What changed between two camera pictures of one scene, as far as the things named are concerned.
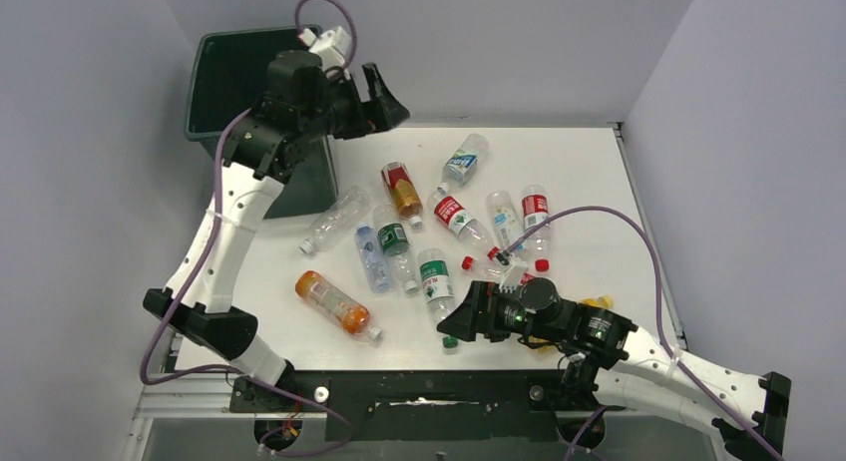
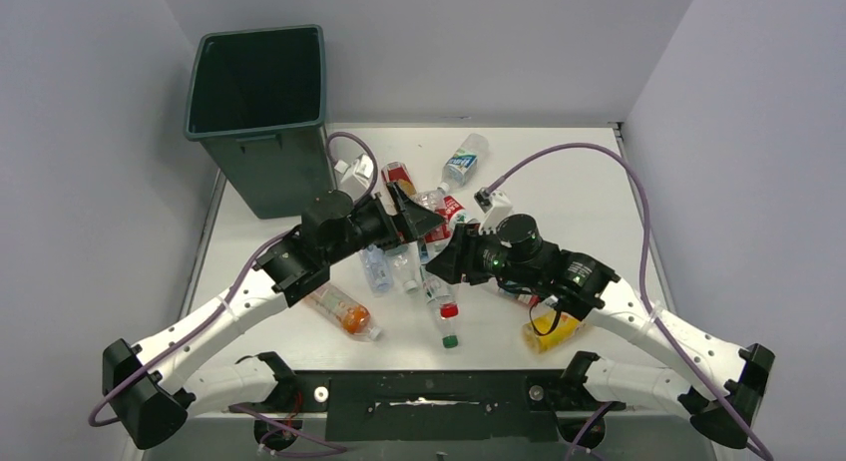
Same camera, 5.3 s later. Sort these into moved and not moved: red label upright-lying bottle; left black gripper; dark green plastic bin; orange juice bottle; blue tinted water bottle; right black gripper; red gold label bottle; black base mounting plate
Moved: left black gripper; red label upright-lying bottle; right black gripper
Not moved: blue tinted water bottle; dark green plastic bin; orange juice bottle; black base mounting plate; red gold label bottle
